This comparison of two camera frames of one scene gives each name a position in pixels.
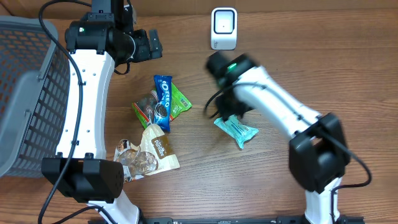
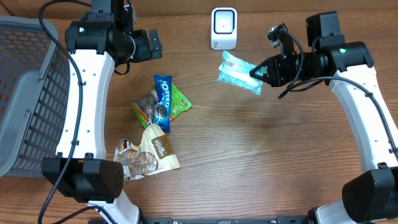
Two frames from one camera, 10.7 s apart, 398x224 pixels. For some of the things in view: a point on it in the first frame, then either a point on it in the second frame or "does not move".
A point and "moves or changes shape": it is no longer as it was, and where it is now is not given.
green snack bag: x=145 y=107 does not move
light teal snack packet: x=238 y=130 moves or changes shape
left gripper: x=146 y=53 does not move
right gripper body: x=229 y=103 → x=285 y=69
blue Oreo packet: x=162 y=86 does not move
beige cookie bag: x=153 y=155 does not move
